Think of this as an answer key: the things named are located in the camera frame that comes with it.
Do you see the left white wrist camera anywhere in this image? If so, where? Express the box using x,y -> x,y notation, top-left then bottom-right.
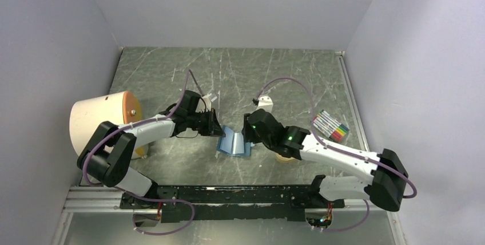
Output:
202,92 -> 218,105

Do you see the coloured marker pack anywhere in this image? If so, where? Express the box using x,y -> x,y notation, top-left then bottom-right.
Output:
312,110 -> 349,143

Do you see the purple cable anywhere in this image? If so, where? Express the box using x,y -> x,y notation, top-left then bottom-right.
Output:
81,69 -> 207,236
253,77 -> 418,234

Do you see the tan card tray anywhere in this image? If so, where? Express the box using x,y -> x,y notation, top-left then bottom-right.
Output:
275,153 -> 296,163

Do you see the blue leather card holder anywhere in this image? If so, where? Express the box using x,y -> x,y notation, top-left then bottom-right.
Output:
216,125 -> 252,157

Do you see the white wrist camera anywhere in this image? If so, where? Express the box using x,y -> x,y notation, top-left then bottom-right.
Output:
252,95 -> 273,113
202,92 -> 218,105

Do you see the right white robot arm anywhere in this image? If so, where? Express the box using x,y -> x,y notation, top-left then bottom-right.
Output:
242,109 -> 408,212

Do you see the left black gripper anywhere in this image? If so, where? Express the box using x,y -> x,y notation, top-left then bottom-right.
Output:
188,108 -> 226,137

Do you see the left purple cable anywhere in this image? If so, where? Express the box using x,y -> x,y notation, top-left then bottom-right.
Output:
81,69 -> 207,236

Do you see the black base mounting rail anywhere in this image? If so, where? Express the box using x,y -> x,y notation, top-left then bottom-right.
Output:
120,184 -> 345,223

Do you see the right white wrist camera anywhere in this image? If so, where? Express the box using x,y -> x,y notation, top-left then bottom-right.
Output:
252,95 -> 273,113

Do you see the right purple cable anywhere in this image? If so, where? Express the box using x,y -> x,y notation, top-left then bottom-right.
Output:
253,77 -> 418,234

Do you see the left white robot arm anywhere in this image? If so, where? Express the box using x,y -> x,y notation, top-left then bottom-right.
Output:
77,90 -> 225,208

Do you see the cream cylindrical container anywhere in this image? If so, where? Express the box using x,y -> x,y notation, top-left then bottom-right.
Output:
69,90 -> 149,159

